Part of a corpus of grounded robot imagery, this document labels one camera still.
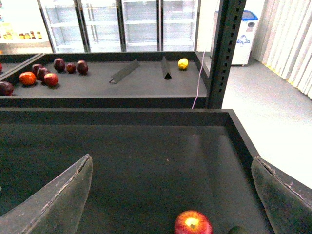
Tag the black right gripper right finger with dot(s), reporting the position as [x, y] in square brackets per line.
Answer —
[287, 202]

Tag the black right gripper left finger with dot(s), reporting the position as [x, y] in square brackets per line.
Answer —
[57, 207]

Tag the bright red apple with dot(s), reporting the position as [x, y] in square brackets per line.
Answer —
[51, 79]

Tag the dark apple at edge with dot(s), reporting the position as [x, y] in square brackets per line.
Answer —
[6, 88]

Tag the dark plum apple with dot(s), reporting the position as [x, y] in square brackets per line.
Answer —
[41, 73]

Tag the small dark red apple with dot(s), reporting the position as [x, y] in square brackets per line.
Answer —
[71, 68]

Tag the dark purple apple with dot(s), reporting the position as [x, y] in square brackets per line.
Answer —
[35, 68]

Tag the dark red apple right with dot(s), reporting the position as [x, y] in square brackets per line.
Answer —
[82, 67]

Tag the dark green fruit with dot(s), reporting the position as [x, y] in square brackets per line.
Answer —
[237, 230]

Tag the lower black display tray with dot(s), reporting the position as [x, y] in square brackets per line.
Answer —
[149, 165]

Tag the black display tray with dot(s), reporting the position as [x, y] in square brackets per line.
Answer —
[149, 165]
[145, 87]

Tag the orange red tomato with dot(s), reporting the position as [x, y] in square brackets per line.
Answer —
[27, 78]

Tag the grey flat divider bar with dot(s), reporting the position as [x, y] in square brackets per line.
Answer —
[121, 74]

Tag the upper black display tray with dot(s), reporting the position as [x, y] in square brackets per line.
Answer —
[145, 87]

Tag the white chest freezer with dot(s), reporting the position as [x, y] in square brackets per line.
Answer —
[245, 37]

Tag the yellow lemon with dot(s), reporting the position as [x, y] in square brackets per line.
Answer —
[183, 64]

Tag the black triangular divider bar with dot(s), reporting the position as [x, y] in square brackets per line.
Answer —
[165, 69]

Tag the jars on shelf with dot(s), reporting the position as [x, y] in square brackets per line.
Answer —
[10, 32]

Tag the glass door refrigerator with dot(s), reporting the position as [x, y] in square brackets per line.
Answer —
[75, 26]

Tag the black perforated shelf post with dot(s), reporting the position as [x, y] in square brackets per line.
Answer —
[226, 32]

